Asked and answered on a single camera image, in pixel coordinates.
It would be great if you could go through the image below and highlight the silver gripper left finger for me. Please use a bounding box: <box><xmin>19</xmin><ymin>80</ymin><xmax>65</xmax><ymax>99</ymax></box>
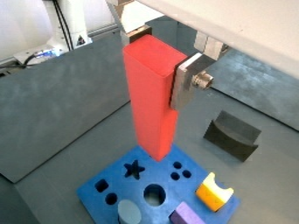
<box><xmin>105</xmin><ymin>0</ymin><xmax>152</xmax><ymax>46</ymax></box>

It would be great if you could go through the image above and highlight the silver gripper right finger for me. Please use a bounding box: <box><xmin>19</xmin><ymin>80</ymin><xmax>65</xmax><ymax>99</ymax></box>
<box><xmin>169</xmin><ymin>31</ymin><xmax>229</xmax><ymax>110</ymax></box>

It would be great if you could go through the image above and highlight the red rectangular block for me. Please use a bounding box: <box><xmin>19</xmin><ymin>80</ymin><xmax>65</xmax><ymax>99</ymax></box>
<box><xmin>123</xmin><ymin>34</ymin><xmax>187</xmax><ymax>161</ymax></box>

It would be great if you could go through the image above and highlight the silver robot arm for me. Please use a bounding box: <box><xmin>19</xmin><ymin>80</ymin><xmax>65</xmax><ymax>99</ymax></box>
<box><xmin>17</xmin><ymin>0</ymin><xmax>229</xmax><ymax>110</ymax></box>

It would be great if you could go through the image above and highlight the black curved fixture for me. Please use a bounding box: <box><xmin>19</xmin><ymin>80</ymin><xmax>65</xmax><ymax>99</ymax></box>
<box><xmin>203</xmin><ymin>110</ymin><xmax>261</xmax><ymax>162</ymax></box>

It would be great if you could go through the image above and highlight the blue shape sorter board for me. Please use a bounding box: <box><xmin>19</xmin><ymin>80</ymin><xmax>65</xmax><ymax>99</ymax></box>
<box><xmin>77</xmin><ymin>146</ymin><xmax>239</xmax><ymax>224</ymax></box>

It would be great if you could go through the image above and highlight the yellow notched block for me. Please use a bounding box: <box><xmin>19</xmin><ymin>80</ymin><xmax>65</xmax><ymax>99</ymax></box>
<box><xmin>195</xmin><ymin>172</ymin><xmax>233</xmax><ymax>212</ymax></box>

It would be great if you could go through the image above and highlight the purple rectangular block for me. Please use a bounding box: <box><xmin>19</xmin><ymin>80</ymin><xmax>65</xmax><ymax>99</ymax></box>
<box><xmin>169</xmin><ymin>202</ymin><xmax>205</xmax><ymax>224</ymax></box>

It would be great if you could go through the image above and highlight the grey-blue cylinder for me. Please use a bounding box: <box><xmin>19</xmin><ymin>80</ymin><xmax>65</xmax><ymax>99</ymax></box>
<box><xmin>117</xmin><ymin>199</ymin><xmax>141</xmax><ymax>224</ymax></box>

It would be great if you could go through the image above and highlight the black cable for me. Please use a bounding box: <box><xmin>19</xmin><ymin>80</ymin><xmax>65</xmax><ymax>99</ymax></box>
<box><xmin>0</xmin><ymin>0</ymin><xmax>75</xmax><ymax>69</ymax></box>

